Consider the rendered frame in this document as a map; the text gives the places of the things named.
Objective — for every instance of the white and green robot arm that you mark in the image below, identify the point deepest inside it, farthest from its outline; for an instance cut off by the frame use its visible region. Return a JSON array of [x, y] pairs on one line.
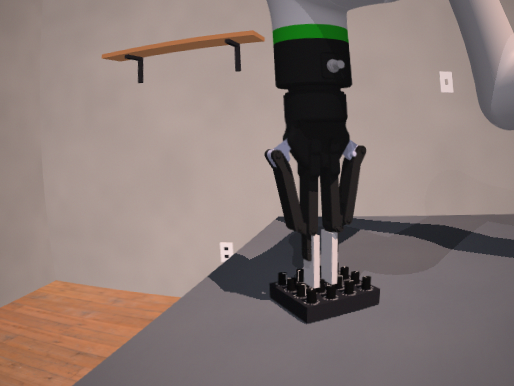
[[311, 49]]

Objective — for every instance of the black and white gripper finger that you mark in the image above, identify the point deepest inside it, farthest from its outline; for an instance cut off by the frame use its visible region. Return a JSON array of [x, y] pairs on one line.
[[338, 201], [279, 158]]

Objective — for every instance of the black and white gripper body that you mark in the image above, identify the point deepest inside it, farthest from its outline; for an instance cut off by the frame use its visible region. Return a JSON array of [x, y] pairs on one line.
[[302, 107]]

